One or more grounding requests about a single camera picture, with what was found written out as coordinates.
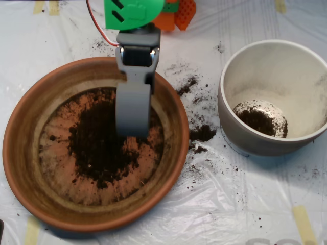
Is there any beige masking tape strip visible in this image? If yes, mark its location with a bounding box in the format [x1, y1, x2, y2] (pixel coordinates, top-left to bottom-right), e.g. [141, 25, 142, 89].
[275, 0, 287, 14]
[33, 0, 44, 15]
[292, 206, 317, 245]
[24, 216, 40, 245]
[49, 0, 61, 16]

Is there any large spilled soil clump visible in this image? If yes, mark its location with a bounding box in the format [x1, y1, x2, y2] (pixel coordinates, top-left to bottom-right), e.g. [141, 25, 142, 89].
[189, 124, 217, 141]

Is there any elongated spilled soil clump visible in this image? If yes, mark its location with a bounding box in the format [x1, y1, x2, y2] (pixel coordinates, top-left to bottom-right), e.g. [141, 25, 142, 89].
[176, 76, 199, 96]

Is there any terracotta clay bowl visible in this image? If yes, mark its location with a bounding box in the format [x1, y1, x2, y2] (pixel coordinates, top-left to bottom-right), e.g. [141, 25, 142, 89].
[2, 56, 190, 233]

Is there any red white servo cable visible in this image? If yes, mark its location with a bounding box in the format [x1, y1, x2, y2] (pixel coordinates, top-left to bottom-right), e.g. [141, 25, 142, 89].
[85, 0, 120, 47]

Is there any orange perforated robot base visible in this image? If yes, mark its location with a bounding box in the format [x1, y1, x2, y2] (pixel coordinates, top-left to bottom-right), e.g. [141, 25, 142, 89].
[153, 0, 197, 31]

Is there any white ceramic pot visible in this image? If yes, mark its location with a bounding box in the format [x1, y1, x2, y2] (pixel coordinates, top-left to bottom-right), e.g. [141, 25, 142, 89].
[217, 39, 327, 157]

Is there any small spilled soil clump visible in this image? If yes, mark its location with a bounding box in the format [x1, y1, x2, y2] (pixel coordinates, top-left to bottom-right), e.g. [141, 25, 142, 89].
[189, 144, 208, 154]

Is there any clear plastic sheet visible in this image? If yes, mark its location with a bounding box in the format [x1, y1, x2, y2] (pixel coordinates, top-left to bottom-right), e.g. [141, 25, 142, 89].
[0, 0, 327, 245]

